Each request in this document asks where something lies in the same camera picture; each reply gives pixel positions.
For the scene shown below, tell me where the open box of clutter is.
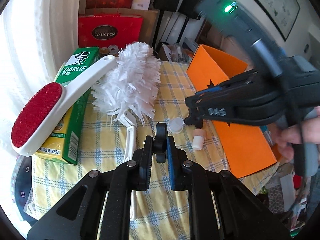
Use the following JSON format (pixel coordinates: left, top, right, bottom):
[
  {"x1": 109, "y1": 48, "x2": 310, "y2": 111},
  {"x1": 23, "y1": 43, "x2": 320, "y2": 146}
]
[{"x1": 156, "y1": 37, "x2": 199, "y2": 64}]

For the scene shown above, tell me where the orange cardboard box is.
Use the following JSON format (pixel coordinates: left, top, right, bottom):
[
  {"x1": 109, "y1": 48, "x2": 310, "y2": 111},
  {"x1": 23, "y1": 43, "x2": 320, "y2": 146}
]
[{"x1": 186, "y1": 43, "x2": 278, "y2": 179}]

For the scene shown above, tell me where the framed wall painting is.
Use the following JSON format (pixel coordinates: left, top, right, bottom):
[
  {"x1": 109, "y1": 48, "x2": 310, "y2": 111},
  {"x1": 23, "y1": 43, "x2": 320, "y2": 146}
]
[{"x1": 255, "y1": 0, "x2": 300, "y2": 40}]

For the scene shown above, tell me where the clear plastic cap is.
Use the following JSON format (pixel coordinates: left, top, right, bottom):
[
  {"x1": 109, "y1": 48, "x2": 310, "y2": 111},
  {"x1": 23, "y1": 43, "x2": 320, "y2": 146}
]
[{"x1": 168, "y1": 117, "x2": 184, "y2": 134}]

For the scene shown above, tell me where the white lint brush red pad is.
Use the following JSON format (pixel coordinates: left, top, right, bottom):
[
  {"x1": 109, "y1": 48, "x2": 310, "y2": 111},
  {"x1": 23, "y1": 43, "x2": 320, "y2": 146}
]
[{"x1": 11, "y1": 55, "x2": 117, "y2": 157}]

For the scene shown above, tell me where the black speaker right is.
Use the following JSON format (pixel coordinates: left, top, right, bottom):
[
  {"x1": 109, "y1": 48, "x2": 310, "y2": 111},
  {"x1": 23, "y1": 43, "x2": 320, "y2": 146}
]
[{"x1": 176, "y1": 0, "x2": 202, "y2": 43}]

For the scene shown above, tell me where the green Darlie toothpaste box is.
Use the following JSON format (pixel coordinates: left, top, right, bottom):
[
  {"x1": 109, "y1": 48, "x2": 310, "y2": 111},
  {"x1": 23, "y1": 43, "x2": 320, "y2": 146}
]
[{"x1": 34, "y1": 46, "x2": 100, "y2": 165}]

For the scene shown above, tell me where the person's right hand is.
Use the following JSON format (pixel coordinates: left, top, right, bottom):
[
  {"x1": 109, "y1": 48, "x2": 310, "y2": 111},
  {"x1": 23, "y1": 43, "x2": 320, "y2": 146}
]
[{"x1": 268, "y1": 106, "x2": 320, "y2": 162}]

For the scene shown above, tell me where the red Ferrero Collection box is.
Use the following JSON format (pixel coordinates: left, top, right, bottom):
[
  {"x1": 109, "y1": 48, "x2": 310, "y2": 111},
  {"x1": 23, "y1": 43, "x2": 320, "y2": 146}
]
[{"x1": 78, "y1": 15, "x2": 139, "y2": 49}]

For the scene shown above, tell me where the yellow plaid cloth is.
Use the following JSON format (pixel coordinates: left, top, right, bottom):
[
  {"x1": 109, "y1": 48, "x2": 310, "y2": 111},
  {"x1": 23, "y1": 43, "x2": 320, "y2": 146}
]
[{"x1": 23, "y1": 60, "x2": 279, "y2": 240}]

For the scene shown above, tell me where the white fluffy duster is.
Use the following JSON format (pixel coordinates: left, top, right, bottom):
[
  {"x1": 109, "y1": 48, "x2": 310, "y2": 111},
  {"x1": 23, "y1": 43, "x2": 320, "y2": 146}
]
[{"x1": 90, "y1": 41, "x2": 162, "y2": 221}]

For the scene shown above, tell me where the pink white stopper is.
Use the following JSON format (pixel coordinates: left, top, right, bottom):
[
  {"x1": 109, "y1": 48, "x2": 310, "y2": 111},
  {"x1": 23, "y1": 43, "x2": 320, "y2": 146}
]
[{"x1": 192, "y1": 128, "x2": 207, "y2": 151}]

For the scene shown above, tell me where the white sheer curtain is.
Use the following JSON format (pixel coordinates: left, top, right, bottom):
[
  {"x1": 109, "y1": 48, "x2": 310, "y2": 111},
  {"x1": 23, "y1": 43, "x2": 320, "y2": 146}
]
[{"x1": 0, "y1": 0, "x2": 85, "y2": 86}]

